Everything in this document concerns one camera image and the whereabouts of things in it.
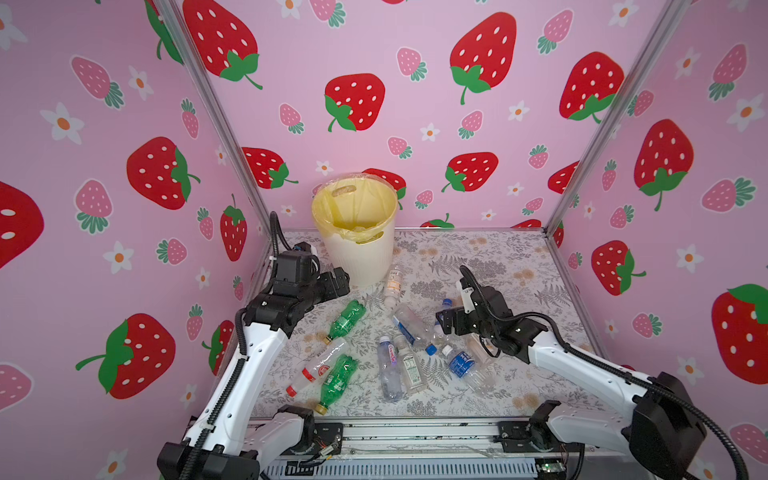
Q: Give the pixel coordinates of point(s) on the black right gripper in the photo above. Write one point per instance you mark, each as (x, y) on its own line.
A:
(457, 314)

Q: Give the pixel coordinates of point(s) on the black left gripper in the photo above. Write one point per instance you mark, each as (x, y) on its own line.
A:
(330, 292)

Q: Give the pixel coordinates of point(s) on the blue label bottle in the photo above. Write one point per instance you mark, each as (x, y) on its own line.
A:
(464, 366)
(445, 306)

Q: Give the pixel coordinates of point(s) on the clear bottle blue cap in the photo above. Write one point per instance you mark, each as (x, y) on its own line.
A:
(417, 332)

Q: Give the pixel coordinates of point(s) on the small bottle orange label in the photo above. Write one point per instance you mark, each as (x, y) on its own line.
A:
(393, 289)

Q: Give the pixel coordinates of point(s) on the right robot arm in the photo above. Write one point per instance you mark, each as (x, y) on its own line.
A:
(656, 421)

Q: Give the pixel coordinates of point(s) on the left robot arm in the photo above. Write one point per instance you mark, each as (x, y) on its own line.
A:
(240, 384)

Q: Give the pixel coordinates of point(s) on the white plastic waste bin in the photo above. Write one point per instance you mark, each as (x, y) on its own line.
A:
(366, 263)

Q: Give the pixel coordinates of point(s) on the yellow bin liner bag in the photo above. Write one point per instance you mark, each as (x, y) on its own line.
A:
(357, 207)

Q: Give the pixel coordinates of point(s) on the green bottle upper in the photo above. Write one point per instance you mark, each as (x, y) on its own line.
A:
(346, 321)

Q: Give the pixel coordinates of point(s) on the tea bottle beige label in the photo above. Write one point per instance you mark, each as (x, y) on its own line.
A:
(477, 350)

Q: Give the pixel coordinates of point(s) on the clear bottle green label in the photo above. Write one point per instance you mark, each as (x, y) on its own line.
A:
(412, 376)

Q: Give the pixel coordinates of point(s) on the clear bottle pink label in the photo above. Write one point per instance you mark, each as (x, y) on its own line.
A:
(389, 370)

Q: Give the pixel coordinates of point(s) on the green bottle lower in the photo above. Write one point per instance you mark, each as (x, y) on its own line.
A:
(336, 383)

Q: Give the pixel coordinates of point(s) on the clear bottle red label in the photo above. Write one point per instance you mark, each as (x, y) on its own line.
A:
(318, 366)

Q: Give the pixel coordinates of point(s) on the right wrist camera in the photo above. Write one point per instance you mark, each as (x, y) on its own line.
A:
(467, 301)

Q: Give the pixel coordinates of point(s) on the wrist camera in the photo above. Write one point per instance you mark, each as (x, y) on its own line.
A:
(299, 264)
(467, 301)

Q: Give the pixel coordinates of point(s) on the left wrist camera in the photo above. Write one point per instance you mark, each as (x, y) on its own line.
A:
(299, 264)

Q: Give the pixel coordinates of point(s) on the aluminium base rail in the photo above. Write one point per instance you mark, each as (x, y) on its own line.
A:
(393, 448)

